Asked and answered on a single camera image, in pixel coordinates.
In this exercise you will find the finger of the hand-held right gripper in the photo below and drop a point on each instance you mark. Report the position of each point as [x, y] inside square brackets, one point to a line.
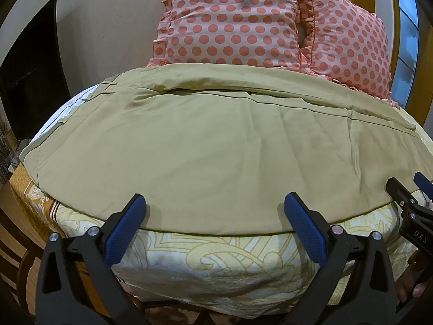
[401, 194]
[424, 182]

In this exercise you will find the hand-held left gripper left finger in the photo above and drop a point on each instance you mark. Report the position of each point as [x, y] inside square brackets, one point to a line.
[126, 225]

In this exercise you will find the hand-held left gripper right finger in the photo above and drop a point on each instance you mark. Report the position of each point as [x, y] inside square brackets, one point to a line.
[306, 225]

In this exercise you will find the olive green bed cover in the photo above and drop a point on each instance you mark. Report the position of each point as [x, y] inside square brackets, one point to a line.
[220, 162]

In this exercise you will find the person's right hand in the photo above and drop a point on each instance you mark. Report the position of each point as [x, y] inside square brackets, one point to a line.
[407, 286]

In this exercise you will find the yellow patterned bed sheet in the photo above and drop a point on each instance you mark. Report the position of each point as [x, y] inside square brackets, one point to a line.
[216, 267]

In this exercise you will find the dried plant decoration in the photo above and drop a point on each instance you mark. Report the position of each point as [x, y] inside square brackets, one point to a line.
[3, 152]

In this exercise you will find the glass window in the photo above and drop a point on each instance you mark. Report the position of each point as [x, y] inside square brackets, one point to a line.
[407, 37]

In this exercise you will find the small pink polka dot pillow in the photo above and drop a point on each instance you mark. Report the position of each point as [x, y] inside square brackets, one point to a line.
[348, 40]

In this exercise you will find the black television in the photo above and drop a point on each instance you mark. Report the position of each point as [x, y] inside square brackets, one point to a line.
[33, 71]

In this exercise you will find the large pink polka dot pillow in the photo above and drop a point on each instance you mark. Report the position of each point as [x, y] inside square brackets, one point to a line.
[233, 20]

